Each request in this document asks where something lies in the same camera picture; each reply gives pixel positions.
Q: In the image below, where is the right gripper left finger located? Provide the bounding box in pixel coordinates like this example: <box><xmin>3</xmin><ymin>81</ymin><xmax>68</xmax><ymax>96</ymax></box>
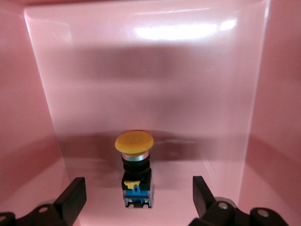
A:
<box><xmin>0</xmin><ymin>177</ymin><xmax>87</xmax><ymax>226</ymax></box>

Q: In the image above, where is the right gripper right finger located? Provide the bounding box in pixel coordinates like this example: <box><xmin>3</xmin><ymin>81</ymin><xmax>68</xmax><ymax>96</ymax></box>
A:
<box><xmin>190</xmin><ymin>175</ymin><xmax>290</xmax><ymax>226</ymax></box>

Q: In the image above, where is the yellow mushroom push button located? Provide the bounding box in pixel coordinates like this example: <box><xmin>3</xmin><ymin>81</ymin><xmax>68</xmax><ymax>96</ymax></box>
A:
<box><xmin>114</xmin><ymin>129</ymin><xmax>155</xmax><ymax>209</ymax></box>

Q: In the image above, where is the pink plastic bin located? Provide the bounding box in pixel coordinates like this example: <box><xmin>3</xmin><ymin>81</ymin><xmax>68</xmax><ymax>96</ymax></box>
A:
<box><xmin>0</xmin><ymin>0</ymin><xmax>301</xmax><ymax>226</ymax></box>

